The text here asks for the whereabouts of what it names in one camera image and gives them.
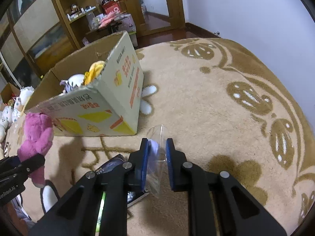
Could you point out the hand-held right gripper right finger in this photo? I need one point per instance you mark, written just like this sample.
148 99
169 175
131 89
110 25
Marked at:
171 163

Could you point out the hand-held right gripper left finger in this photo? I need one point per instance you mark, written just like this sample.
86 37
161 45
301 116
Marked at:
143 163

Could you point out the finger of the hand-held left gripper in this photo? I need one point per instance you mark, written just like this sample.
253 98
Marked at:
11 161
32 163

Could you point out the clear plastic bag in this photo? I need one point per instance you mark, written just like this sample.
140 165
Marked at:
157 157

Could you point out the pink plush toy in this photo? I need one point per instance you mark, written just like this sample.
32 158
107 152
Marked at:
37 137

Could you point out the printed cardboard box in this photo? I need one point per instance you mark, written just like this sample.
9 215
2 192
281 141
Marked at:
118 98

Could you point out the white-haired plush doll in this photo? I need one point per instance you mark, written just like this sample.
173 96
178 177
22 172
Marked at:
73 81

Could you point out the yellow plush toy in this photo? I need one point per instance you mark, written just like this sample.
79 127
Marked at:
94 72

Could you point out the dark packaged item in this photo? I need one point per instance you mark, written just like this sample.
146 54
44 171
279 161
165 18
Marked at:
113 164

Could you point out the purple sleeve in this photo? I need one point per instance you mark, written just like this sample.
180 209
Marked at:
23 216

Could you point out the black and white fluffy slipper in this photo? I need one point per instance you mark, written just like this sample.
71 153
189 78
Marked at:
49 196

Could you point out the white plush with paw prints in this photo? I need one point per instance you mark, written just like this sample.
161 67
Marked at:
24 95

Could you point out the open brown cardboard box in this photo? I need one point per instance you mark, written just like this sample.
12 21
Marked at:
8 92

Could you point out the wooden wardrobe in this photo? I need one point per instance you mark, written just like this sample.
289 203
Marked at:
37 29

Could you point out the small side table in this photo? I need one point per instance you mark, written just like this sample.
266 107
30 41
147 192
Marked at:
105 30

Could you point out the white storage box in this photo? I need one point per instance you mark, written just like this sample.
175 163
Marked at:
129 24

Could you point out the pink packets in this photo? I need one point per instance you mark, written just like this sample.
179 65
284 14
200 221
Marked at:
109 17

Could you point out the clear plastic container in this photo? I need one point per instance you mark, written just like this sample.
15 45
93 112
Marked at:
92 21

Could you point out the wooden door with glass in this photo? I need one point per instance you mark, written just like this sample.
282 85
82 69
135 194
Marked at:
152 5

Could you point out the red box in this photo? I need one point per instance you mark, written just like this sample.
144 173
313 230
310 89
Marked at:
113 7

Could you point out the wooden corner shelf unit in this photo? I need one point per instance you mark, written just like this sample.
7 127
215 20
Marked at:
73 7

